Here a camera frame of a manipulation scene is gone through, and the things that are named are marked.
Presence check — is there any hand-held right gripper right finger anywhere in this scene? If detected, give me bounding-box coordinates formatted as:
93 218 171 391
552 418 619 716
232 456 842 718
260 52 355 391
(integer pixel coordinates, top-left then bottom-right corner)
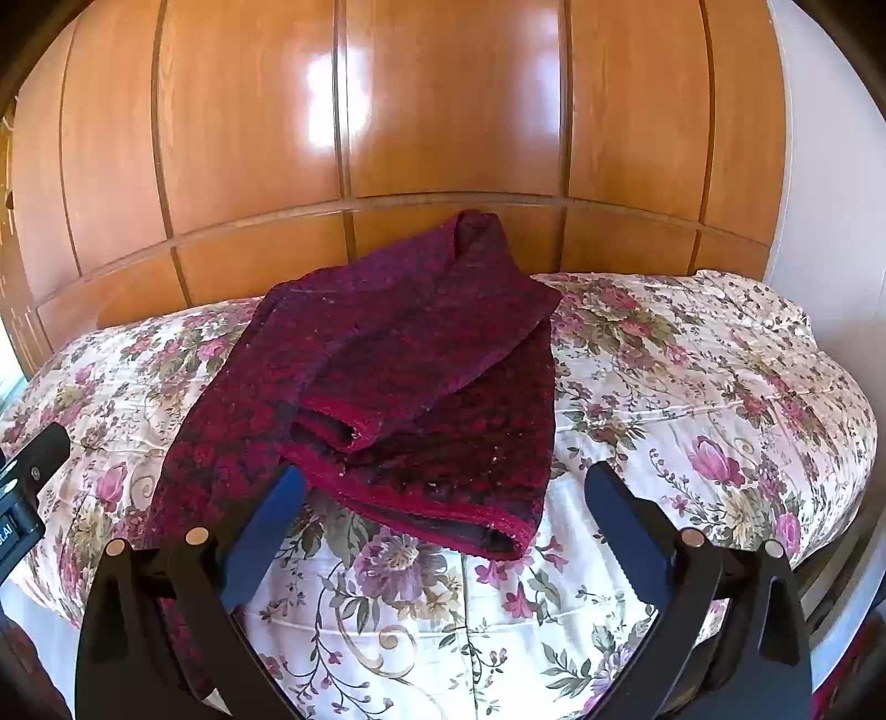
583 460 812 720

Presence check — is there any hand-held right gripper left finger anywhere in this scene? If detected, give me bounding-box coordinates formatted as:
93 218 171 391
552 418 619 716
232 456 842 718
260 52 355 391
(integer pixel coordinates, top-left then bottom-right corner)
73 464 309 720

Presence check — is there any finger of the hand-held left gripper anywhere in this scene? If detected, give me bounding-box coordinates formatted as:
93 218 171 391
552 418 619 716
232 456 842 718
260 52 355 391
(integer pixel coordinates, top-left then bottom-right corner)
0 422 71 497

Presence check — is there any dark red knit sweater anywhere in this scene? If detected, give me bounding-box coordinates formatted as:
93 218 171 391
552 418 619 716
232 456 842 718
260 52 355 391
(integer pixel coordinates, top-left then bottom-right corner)
148 209 563 700

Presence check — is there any floral bedspread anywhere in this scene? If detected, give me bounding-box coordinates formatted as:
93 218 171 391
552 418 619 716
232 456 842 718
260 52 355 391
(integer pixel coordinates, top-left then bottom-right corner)
0 269 879 720

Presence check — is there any wooden headboard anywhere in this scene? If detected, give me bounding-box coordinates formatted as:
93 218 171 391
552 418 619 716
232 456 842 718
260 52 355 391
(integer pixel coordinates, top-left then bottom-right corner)
0 0 790 378

